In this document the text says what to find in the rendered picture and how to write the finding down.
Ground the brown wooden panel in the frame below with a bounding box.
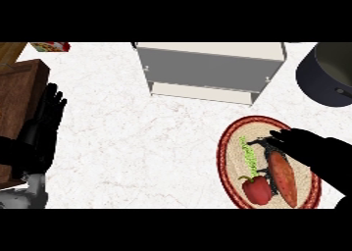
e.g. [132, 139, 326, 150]
[0, 41, 30, 67]

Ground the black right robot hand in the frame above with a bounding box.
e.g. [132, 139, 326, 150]
[265, 127, 352, 210]

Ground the orange sweet potato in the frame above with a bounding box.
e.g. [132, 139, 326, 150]
[267, 150, 299, 209]

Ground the dark blue pot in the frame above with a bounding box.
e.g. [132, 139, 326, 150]
[295, 41, 352, 108]

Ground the red and yellow box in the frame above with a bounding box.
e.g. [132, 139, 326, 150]
[30, 41, 72, 53]

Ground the oval woven red-rimmed placemat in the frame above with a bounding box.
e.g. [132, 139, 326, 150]
[216, 115, 323, 210]

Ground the red bell pepper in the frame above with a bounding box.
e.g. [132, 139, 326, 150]
[239, 175, 274, 207]

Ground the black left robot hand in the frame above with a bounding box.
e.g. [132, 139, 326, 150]
[0, 82, 69, 180]

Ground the white tiered shelf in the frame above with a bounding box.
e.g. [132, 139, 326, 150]
[132, 41, 289, 107]

